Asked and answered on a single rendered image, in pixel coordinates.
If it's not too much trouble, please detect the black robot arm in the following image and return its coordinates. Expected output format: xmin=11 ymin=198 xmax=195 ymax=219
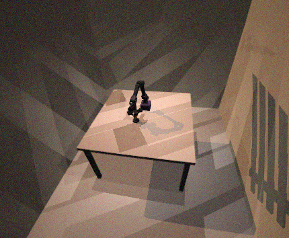
xmin=128 ymin=80 xmax=149 ymax=115

